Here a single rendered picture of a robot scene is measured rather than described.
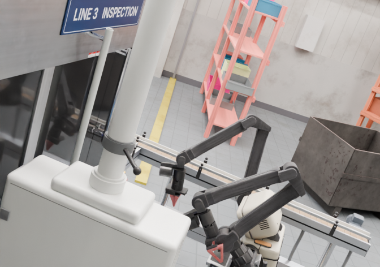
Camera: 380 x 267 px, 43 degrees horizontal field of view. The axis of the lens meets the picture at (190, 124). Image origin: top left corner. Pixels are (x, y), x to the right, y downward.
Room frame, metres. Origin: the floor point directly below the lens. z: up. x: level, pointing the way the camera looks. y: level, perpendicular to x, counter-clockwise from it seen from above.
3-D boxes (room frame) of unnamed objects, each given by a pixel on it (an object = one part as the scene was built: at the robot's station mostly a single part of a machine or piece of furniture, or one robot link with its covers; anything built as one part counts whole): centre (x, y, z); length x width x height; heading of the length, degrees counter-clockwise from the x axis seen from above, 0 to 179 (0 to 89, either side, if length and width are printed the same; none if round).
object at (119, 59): (2.04, 0.33, 1.51); 0.43 x 0.01 x 0.59; 170
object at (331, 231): (2.97, -0.40, 0.92); 1.90 x 0.15 x 0.16; 80
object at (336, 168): (5.73, -2.11, 0.43); 1.22 x 1.00 x 0.87; 119
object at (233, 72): (7.38, -0.35, 1.03); 2.37 x 0.61 x 2.06; 4
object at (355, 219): (3.02, -1.30, 0.90); 0.28 x 0.12 x 0.14; 170
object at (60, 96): (1.60, 0.41, 1.51); 0.47 x 0.01 x 0.59; 170
